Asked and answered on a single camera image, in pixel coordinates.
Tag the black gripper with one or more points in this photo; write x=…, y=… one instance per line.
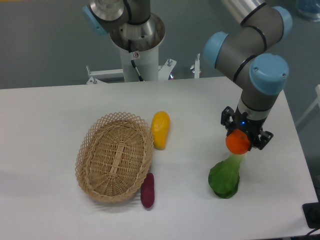
x=252, y=128

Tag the orange fruit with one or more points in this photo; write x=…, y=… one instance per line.
x=237, y=142

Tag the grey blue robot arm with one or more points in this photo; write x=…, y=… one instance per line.
x=242, y=58

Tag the woven wicker basket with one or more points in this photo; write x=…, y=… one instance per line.
x=114, y=157

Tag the green leafy vegetable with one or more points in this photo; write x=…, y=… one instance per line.
x=224, y=177

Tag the white furniture right edge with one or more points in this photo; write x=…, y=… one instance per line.
x=310, y=111

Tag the yellow mango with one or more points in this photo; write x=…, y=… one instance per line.
x=160, y=126

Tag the black device at table edge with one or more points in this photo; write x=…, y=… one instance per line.
x=312, y=214

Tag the purple sweet potato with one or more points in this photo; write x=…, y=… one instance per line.
x=147, y=191

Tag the blue object top right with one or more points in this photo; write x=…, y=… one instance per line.
x=309, y=9

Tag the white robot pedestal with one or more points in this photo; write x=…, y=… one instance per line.
x=138, y=47

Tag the white frame bracket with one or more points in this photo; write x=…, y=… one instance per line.
x=165, y=72

